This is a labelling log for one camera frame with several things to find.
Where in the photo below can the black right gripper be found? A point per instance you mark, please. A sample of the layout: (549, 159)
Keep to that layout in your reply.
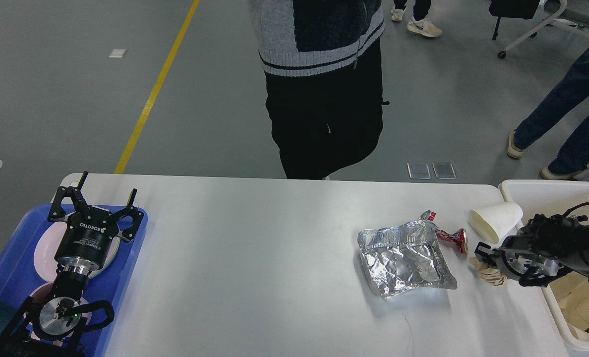
(531, 270)

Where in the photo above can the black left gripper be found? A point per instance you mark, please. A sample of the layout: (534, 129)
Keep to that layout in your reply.
(86, 240)

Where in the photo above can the pink plate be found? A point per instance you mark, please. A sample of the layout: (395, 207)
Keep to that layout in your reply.
(44, 262)

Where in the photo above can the brown paper sheet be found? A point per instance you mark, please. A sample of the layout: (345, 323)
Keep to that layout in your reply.
(572, 295)

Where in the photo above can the aluminium foil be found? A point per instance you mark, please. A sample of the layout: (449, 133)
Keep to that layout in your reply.
(402, 258)

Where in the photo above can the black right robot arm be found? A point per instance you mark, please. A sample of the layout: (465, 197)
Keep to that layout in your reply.
(544, 250)

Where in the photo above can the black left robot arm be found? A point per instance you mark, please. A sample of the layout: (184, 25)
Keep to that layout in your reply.
(63, 275)

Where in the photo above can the small red object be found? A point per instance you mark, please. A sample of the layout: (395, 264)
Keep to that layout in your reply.
(459, 238)

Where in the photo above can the cream plastic bin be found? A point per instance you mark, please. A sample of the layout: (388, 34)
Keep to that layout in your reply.
(550, 197)

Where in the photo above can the blue plastic tray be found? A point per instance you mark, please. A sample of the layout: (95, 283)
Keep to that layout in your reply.
(19, 277)

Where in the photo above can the right metal floor plate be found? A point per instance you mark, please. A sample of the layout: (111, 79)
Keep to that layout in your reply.
(444, 171)

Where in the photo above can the metal floor plate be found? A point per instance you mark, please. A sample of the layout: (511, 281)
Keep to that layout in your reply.
(419, 171)
(444, 171)

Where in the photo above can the left metal floor plate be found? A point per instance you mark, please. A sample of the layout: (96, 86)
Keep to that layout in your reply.
(419, 171)

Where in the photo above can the white floor label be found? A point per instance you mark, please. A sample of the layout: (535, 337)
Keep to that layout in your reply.
(117, 53)

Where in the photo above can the person in blue jeans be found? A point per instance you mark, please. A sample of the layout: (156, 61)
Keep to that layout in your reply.
(573, 156)

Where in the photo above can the person with white sneakers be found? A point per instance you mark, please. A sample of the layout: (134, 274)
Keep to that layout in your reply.
(419, 23)

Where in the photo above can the white office chair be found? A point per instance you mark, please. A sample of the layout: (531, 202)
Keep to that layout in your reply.
(569, 15)

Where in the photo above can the person in grey sweater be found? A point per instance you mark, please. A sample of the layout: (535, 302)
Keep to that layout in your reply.
(323, 74)

